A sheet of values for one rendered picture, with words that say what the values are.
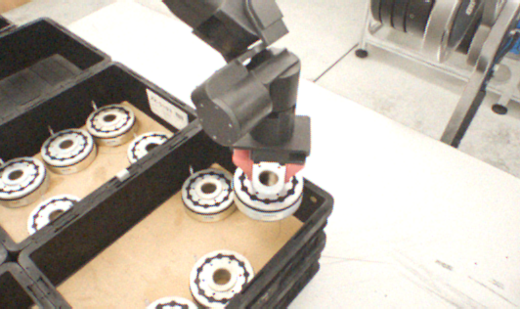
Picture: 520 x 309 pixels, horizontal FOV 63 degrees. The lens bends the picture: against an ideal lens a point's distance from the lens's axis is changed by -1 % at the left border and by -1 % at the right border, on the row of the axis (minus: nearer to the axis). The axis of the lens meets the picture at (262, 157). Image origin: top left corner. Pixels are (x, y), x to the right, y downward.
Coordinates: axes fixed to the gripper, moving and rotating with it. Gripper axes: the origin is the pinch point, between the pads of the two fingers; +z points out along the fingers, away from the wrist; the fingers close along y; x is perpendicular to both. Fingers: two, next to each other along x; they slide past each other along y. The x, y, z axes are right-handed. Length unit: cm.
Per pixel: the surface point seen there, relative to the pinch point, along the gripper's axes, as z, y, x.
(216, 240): 18.2, -8.5, -0.3
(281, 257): 7.9, 2.7, -8.6
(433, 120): 100, 81, 128
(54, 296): 8.8, -27.9, -16.8
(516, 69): 73, 115, 138
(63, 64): 20, -56, 50
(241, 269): 14.9, -3.3, -7.3
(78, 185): 19.1, -37.3, 10.0
